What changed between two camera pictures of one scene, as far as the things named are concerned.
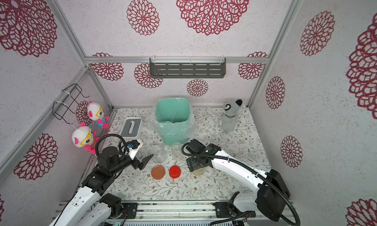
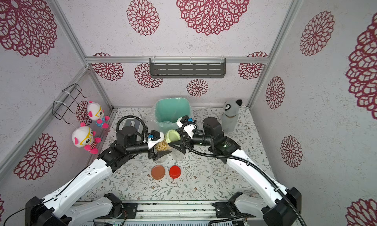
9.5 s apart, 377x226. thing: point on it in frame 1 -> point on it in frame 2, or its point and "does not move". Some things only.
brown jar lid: [158, 172] does not move
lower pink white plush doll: [83, 136] does not move
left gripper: [137, 164] -> [156, 155]
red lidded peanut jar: [176, 152] does not move
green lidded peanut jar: [199, 172] -> [162, 145]
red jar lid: [175, 172] does not move
